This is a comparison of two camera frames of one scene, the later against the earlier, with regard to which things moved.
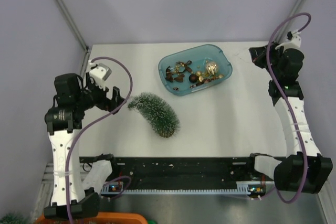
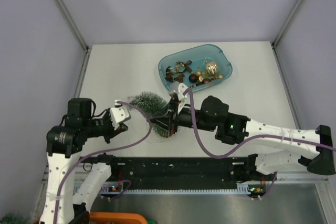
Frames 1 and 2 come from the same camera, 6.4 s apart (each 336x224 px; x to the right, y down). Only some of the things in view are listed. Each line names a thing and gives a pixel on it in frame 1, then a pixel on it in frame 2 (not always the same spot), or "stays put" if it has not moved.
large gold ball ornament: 211,67 stays put
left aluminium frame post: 64,10 stays put
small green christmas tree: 163,118 stays put
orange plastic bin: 104,217 stays put
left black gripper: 105,103 → 112,132
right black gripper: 258,54 → 170,123
